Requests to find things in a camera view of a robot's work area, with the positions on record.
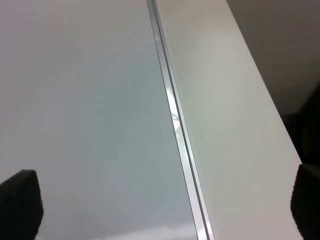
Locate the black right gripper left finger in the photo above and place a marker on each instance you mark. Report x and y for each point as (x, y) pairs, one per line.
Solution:
(21, 206)

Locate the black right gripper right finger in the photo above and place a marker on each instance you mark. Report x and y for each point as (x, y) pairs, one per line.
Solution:
(305, 201)

